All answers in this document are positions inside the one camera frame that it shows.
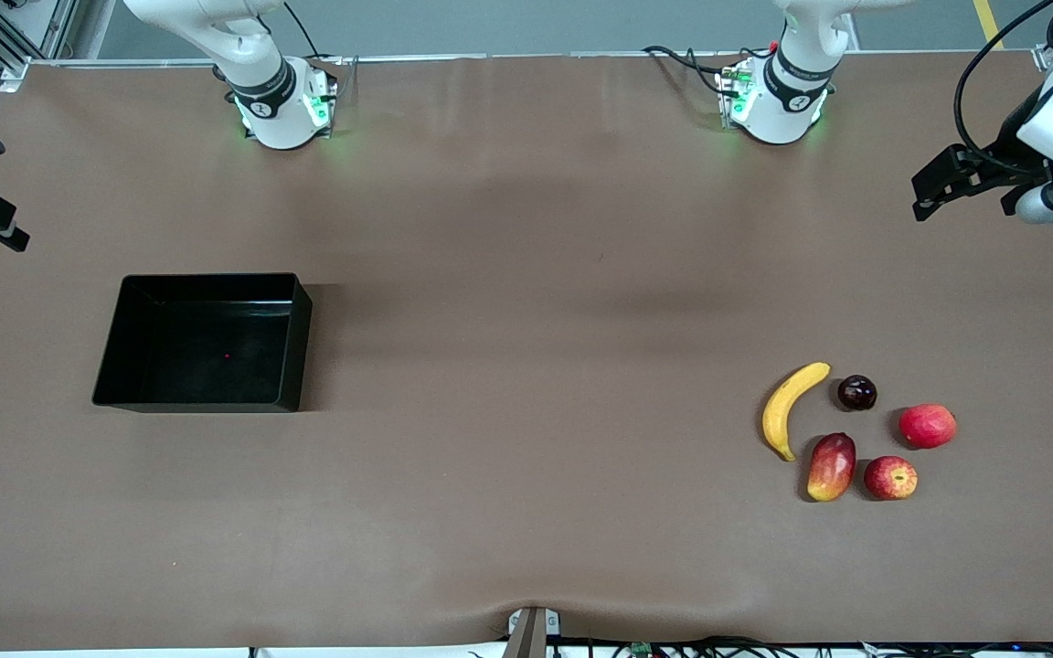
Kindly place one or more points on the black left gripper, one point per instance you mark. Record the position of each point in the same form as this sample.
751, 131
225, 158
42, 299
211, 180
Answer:
1009, 146

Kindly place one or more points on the black plastic box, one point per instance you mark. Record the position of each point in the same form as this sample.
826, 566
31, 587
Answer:
207, 366

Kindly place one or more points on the yellow banana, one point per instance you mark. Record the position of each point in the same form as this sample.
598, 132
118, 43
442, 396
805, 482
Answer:
778, 416

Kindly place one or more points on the red yellow apple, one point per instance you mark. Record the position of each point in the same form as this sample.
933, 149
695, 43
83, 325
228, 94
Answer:
890, 478

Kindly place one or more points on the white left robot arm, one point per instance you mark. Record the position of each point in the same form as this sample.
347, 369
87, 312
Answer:
787, 100

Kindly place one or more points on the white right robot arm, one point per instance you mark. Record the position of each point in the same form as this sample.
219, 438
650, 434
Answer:
280, 110

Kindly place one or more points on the dark purple plum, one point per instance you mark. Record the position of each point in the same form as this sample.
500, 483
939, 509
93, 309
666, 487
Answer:
856, 393

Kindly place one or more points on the red peach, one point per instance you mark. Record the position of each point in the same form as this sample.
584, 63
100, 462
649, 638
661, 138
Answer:
927, 426

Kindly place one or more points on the red yellow mango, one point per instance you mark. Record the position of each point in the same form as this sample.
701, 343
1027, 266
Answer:
831, 466

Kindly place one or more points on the small green circuit board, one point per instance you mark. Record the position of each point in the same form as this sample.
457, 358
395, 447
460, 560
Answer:
642, 650

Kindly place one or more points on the grey camera mount clamp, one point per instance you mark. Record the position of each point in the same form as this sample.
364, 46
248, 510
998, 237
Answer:
531, 635

